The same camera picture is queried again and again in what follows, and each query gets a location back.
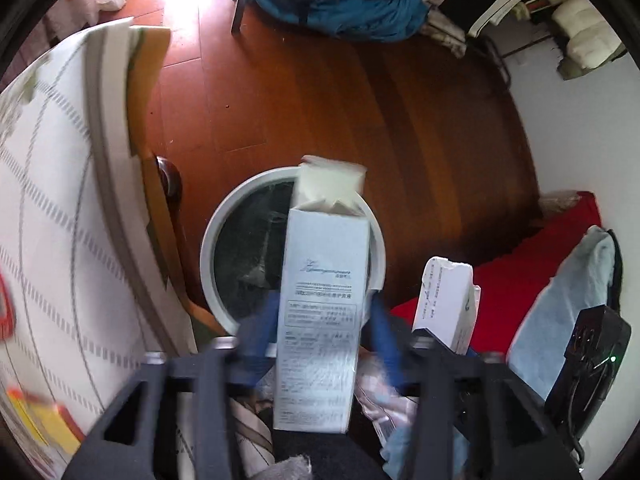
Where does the yellow cigarette carton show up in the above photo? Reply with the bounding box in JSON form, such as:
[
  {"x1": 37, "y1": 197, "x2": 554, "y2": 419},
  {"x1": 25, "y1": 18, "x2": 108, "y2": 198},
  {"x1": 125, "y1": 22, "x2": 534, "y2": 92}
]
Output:
[{"x1": 6, "y1": 388, "x2": 85, "y2": 455}]

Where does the white pink toothpaste box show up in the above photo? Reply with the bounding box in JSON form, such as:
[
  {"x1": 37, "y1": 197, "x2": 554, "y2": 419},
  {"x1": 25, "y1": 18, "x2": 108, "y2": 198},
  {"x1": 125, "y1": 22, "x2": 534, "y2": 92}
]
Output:
[{"x1": 412, "y1": 257, "x2": 482, "y2": 354}]

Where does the red cola can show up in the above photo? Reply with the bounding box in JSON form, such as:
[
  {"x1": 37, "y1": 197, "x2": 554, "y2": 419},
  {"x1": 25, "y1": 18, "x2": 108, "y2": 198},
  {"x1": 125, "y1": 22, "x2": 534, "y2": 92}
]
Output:
[{"x1": 0, "y1": 276, "x2": 15, "y2": 340}]

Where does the white grey cosmetic box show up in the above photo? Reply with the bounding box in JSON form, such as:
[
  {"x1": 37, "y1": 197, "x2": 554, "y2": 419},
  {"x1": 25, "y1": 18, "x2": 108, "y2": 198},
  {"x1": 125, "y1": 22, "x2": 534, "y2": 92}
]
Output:
[{"x1": 273, "y1": 156, "x2": 370, "y2": 434}]

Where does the white round trash bin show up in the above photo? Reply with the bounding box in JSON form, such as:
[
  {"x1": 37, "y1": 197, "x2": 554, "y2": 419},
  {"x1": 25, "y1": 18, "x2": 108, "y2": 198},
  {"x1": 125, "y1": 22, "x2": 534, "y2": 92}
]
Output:
[{"x1": 200, "y1": 164, "x2": 386, "y2": 335}]

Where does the light blue blanket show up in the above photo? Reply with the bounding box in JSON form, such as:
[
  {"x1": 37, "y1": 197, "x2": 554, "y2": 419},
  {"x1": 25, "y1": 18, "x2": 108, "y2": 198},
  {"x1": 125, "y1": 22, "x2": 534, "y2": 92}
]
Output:
[{"x1": 382, "y1": 224, "x2": 616, "y2": 478}]

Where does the plaid pastel pillow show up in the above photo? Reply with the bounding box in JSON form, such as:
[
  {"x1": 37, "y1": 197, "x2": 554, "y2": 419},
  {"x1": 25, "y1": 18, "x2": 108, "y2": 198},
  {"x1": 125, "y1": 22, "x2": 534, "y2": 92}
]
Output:
[{"x1": 354, "y1": 353, "x2": 418, "y2": 446}]

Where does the red bed sheet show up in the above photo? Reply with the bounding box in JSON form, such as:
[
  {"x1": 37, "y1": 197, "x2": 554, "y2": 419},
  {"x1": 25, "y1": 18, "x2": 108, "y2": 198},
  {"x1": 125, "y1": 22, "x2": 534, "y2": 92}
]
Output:
[{"x1": 389, "y1": 190, "x2": 603, "y2": 359}]

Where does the checked floral tablecloth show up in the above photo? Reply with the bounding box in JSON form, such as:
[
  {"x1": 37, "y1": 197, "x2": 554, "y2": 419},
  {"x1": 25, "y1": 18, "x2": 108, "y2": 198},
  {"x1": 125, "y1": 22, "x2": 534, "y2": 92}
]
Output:
[{"x1": 0, "y1": 15, "x2": 199, "y2": 476}]

